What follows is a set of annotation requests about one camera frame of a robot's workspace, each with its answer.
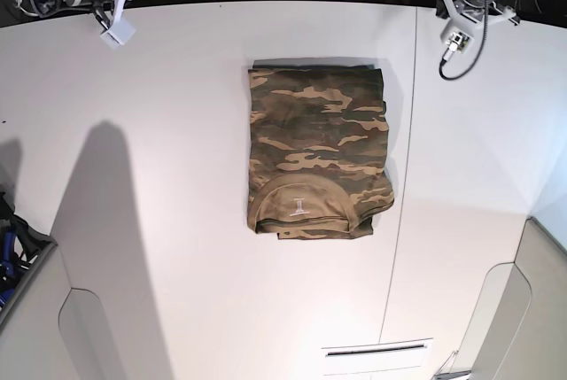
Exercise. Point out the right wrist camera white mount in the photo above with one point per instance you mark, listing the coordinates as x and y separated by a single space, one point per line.
120 30

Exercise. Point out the blue items bin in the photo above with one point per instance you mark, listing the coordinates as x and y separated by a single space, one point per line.
21 247

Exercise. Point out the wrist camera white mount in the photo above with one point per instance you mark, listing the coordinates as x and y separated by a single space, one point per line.
459 33
120 30

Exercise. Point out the camouflage T-shirt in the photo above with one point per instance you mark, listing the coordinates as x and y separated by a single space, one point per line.
318 148

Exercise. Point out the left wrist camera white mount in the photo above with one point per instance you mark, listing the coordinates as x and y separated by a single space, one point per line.
459 33

